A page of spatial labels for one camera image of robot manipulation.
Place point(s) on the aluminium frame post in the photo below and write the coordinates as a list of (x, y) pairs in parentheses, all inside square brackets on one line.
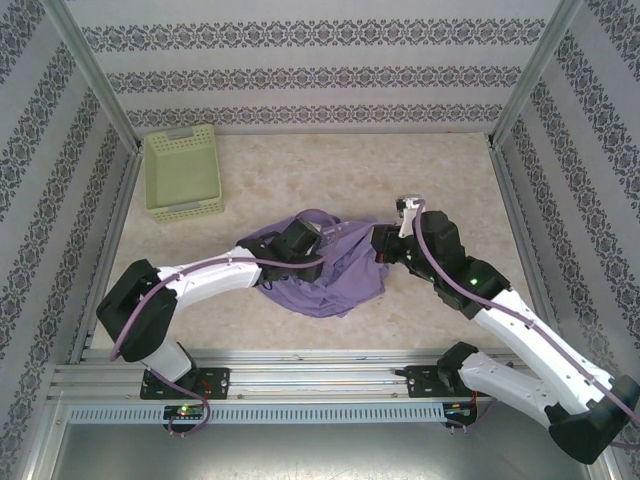
[(95, 75), (535, 75)]

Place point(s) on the grey metal shelf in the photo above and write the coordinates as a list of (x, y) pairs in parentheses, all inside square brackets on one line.
[(320, 450)]

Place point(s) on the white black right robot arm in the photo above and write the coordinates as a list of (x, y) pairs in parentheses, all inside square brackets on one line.
[(510, 385)]

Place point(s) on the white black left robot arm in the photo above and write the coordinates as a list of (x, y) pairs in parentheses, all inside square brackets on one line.
[(215, 285)]

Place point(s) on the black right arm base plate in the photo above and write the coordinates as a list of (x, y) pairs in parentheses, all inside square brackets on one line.
[(417, 382)]

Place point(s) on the purple t-shirt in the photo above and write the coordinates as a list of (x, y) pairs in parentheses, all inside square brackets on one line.
[(345, 290)]

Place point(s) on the green plastic basket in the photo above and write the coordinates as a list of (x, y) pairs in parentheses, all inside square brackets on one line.
[(182, 170)]

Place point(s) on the aluminium side rail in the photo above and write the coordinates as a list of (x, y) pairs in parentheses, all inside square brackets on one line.
[(515, 210), (116, 220)]

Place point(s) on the aluminium mounting rail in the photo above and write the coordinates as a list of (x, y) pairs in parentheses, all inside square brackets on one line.
[(320, 375)]

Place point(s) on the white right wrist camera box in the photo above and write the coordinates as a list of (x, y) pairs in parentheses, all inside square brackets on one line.
[(407, 215)]

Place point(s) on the circuit board with green light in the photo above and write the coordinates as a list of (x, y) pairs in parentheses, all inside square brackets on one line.
[(185, 411)]

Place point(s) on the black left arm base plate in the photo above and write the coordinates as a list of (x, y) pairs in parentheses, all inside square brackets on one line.
[(220, 382)]

